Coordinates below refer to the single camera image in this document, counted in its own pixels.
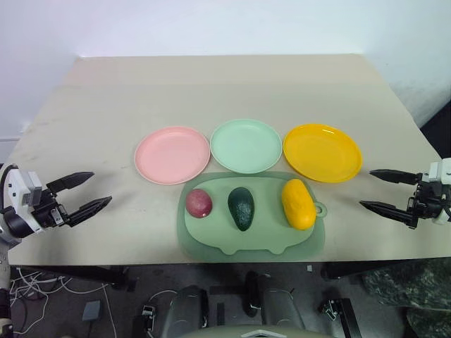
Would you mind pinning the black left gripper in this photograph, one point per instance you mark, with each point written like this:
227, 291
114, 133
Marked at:
53, 213

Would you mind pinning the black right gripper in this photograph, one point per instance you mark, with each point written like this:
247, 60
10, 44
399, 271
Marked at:
426, 202

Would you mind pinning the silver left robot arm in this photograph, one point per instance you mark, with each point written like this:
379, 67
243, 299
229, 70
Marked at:
5, 260

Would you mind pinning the yellow plate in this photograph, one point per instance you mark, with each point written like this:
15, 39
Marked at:
322, 153

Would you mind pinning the pink plate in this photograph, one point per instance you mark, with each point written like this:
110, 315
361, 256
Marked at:
171, 155

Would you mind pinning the red purple round fruit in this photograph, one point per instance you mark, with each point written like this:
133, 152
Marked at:
199, 203

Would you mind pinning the light green plate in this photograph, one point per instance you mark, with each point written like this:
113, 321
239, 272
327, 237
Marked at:
246, 146

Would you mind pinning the translucent dark green mat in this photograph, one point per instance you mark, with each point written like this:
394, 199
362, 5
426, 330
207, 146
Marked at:
317, 246

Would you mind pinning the yellow mango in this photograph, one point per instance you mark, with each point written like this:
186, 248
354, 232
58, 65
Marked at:
298, 204

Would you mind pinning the camouflage cloth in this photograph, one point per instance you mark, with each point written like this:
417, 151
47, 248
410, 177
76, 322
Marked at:
408, 295

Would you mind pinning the grey floor pedal box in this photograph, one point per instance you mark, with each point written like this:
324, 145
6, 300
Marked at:
91, 310

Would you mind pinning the light green cutting board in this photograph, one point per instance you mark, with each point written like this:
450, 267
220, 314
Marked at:
267, 232

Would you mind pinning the black floor stand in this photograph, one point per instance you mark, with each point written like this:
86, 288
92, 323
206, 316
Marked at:
343, 315

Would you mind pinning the dark green avocado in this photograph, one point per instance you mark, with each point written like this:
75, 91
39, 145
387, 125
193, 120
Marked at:
241, 209

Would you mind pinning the dark grey rounded robot leg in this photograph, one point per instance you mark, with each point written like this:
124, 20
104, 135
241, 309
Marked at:
188, 310

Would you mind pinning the black rounded shape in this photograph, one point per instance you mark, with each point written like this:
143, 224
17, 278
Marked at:
254, 292

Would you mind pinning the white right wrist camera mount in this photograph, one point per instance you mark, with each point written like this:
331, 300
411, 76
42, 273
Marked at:
438, 172

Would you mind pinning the small black white floor bracket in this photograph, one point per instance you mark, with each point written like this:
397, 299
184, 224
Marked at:
149, 313

